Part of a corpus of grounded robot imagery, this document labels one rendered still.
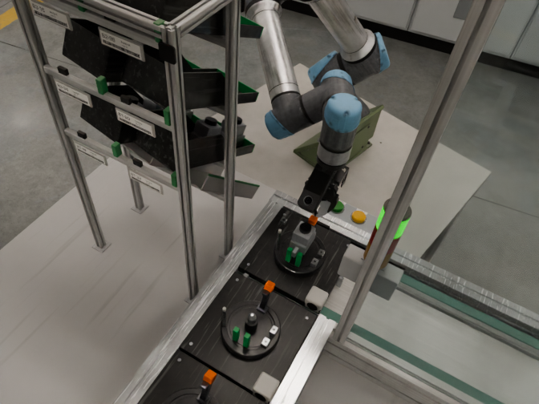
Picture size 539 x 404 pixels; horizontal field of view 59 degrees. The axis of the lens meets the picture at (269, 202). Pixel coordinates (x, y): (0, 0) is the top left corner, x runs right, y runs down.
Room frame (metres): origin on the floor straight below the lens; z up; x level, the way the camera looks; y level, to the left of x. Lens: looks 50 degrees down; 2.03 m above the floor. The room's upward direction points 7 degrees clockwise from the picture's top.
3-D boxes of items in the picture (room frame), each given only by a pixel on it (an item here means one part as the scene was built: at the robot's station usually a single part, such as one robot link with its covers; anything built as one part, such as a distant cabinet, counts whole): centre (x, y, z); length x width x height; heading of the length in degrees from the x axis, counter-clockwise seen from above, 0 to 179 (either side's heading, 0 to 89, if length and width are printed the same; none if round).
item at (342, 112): (0.81, -0.13, 1.37); 0.09 x 0.08 x 0.11; 3
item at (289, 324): (0.50, 0.01, 1.01); 0.24 x 0.24 x 0.13; 66
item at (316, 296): (0.60, -0.15, 0.97); 0.05 x 0.05 x 0.04; 66
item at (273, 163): (1.25, -0.21, 0.84); 0.90 x 0.70 x 0.03; 53
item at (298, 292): (0.73, -0.10, 0.96); 0.24 x 0.24 x 0.02; 66
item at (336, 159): (0.81, -0.13, 1.29); 0.08 x 0.08 x 0.05
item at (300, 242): (0.72, -0.09, 1.06); 0.08 x 0.04 x 0.07; 155
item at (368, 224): (0.89, -0.26, 0.93); 0.21 x 0.07 x 0.06; 66
